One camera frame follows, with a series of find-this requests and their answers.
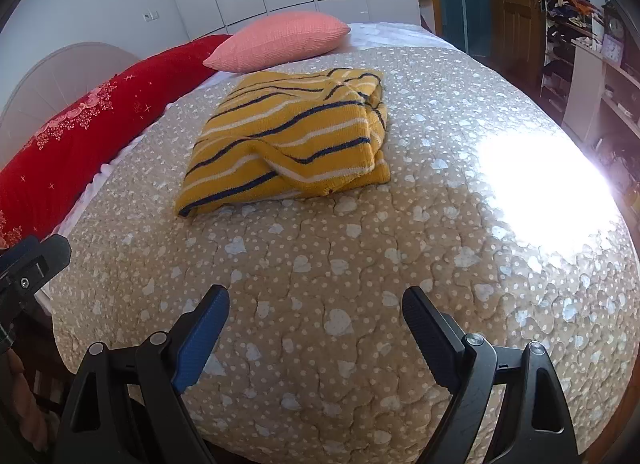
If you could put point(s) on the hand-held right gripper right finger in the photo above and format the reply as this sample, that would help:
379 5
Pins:
430 339

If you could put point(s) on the white arched headboard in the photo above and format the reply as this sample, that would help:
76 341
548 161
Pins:
55 79

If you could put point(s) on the white wall outlet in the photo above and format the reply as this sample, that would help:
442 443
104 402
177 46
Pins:
150 16

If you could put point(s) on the yellow striped knit sweater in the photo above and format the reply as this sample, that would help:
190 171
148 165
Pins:
290 144

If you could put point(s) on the person's left hand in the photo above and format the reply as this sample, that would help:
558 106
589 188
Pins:
30 409

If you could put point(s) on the small purple alarm clock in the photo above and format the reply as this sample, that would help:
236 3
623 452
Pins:
611 48

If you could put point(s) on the cluttered clothes shelf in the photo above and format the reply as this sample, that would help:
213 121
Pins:
567 34

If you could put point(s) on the beige heart-print quilt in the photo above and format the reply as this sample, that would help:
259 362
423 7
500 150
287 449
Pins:
350 254

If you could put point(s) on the pink knit pillow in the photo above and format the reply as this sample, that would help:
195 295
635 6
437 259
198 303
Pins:
282 42

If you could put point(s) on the pale pink bed sheet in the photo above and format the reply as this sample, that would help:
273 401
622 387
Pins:
395 34

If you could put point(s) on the cluttered side shelf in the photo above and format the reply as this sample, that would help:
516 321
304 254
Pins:
600 99

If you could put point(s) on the dark table clock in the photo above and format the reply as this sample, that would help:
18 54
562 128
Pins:
616 27

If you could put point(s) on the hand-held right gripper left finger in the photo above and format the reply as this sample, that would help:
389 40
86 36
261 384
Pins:
200 344

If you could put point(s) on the long red floral pillow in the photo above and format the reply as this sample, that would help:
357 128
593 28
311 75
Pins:
80 134

